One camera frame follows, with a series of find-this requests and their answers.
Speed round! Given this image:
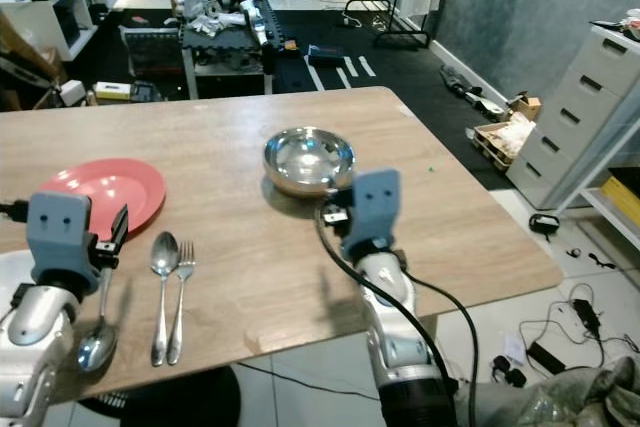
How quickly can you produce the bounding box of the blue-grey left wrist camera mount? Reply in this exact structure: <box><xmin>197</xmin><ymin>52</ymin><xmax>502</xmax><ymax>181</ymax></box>
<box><xmin>26</xmin><ymin>190</ymin><xmax>100</xmax><ymax>285</ymax></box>

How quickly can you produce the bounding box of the yellow flat box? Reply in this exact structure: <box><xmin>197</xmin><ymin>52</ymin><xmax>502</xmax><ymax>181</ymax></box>
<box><xmin>94</xmin><ymin>81</ymin><xmax>132</xmax><ymax>102</ymax></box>

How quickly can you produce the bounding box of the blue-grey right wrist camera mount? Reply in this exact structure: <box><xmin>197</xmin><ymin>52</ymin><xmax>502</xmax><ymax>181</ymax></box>
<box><xmin>344</xmin><ymin>168</ymin><xmax>403</xmax><ymax>254</ymax></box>

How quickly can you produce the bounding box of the white shelf unit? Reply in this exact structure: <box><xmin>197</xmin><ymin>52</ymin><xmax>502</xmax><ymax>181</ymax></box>
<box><xmin>0</xmin><ymin>0</ymin><xmax>123</xmax><ymax>61</ymax></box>

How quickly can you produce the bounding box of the small cardboard box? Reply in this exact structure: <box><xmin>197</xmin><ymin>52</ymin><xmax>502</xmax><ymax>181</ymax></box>
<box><xmin>509</xmin><ymin>94</ymin><xmax>544</xmax><ymax>121</ymax></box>

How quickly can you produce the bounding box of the flat black box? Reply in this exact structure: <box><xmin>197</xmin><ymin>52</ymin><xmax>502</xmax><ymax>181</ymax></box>
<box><xmin>304</xmin><ymin>43</ymin><xmax>352</xmax><ymax>67</ymax></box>

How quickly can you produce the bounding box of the black cart with clutter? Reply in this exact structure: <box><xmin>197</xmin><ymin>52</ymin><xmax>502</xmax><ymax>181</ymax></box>
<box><xmin>178</xmin><ymin>0</ymin><xmax>274</xmax><ymax>100</ymax></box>

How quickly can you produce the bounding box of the olive camouflage cloth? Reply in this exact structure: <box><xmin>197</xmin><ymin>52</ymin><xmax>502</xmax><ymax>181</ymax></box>
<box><xmin>468</xmin><ymin>355</ymin><xmax>640</xmax><ymax>427</ymax></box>

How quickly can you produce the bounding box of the thin black floor cable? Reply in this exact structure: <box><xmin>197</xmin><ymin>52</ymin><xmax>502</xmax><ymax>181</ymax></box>
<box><xmin>240</xmin><ymin>359</ymin><xmax>381</xmax><ymax>408</ymax></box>

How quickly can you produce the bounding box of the wooden crate with white stuff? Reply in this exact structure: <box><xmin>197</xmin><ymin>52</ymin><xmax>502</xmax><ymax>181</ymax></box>
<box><xmin>471</xmin><ymin>111</ymin><xmax>537</xmax><ymax>171</ymax></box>

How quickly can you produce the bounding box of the small white box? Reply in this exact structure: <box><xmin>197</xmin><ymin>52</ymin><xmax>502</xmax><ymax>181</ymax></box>
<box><xmin>59</xmin><ymin>78</ymin><xmax>87</xmax><ymax>107</ymax></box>

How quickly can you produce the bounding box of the white rack with yellow box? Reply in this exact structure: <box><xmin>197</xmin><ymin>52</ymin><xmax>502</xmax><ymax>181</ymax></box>
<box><xmin>554</xmin><ymin>115</ymin><xmax>640</xmax><ymax>250</ymax></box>

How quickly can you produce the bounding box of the black round table base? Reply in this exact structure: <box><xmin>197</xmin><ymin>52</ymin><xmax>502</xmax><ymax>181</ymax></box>
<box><xmin>78</xmin><ymin>366</ymin><xmax>242</xmax><ymax>427</ymax></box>

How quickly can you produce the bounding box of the small steel spoon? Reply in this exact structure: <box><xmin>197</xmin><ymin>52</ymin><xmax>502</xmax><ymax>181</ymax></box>
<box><xmin>149</xmin><ymin>232</ymin><xmax>179</xmax><ymax>367</ymax></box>

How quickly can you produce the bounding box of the steel fork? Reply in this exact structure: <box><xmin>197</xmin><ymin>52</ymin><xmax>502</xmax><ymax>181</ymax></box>
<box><xmin>167</xmin><ymin>240</ymin><xmax>197</xmax><ymax>366</ymax></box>

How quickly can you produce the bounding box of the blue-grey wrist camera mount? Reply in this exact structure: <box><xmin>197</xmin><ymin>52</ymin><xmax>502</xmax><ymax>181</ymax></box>
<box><xmin>26</xmin><ymin>190</ymin><xmax>100</xmax><ymax>285</ymax></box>
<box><xmin>344</xmin><ymin>168</ymin><xmax>403</xmax><ymax>254</ymax></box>

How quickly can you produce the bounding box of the black power brick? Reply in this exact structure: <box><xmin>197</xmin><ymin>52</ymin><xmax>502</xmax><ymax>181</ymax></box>
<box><xmin>527</xmin><ymin>339</ymin><xmax>567</xmax><ymax>374</ymax></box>

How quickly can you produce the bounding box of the small black power adapter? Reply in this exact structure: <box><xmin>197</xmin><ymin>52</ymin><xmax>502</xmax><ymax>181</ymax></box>
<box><xmin>529</xmin><ymin>211</ymin><xmax>562</xmax><ymax>239</ymax></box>

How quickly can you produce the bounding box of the large brown cardboard box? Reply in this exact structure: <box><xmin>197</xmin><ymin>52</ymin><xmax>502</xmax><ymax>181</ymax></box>
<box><xmin>0</xmin><ymin>13</ymin><xmax>63</xmax><ymax>90</ymax></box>

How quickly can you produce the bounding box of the grey drawer cabinet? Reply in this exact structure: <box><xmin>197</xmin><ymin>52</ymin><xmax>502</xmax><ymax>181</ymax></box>
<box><xmin>504</xmin><ymin>24</ymin><xmax>640</xmax><ymax>211</ymax></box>

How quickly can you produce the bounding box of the red round plate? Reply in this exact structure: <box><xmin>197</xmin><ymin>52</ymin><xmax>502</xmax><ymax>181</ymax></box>
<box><xmin>38</xmin><ymin>158</ymin><xmax>167</xmax><ymax>238</ymax></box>

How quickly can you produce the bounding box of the long black floor device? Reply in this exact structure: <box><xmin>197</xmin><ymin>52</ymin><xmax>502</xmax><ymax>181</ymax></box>
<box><xmin>439</xmin><ymin>64</ymin><xmax>507</xmax><ymax>114</ymax></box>

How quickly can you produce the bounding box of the large steel spoon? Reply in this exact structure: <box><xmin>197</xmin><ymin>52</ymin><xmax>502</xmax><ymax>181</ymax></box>
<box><xmin>77</xmin><ymin>259</ymin><xmax>119</xmax><ymax>374</ymax></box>

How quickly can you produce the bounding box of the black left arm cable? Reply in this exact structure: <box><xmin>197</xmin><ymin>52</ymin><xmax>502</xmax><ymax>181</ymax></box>
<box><xmin>0</xmin><ymin>201</ymin><xmax>30</xmax><ymax>225</ymax></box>

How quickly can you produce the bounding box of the black plastic crate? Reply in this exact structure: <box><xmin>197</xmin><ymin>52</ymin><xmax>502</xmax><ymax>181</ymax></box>
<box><xmin>121</xmin><ymin>27</ymin><xmax>184</xmax><ymax>80</ymax></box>

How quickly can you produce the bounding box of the shiny steel bowl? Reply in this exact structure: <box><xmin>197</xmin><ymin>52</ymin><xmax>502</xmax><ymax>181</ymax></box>
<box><xmin>264</xmin><ymin>127</ymin><xmax>357</xmax><ymax>198</ymax></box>

